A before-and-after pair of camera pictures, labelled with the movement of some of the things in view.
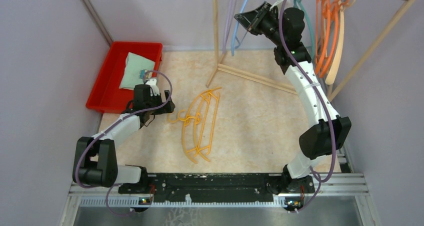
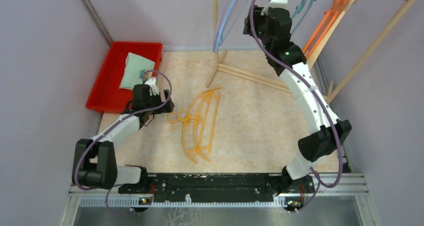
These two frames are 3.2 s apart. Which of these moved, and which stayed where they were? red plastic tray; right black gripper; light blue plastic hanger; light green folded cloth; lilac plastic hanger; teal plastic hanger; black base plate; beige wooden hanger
Moved: teal plastic hanger; beige wooden hanger; light blue plastic hanger; lilac plastic hanger
Stayed: right black gripper; light green folded cloth; red plastic tray; black base plate
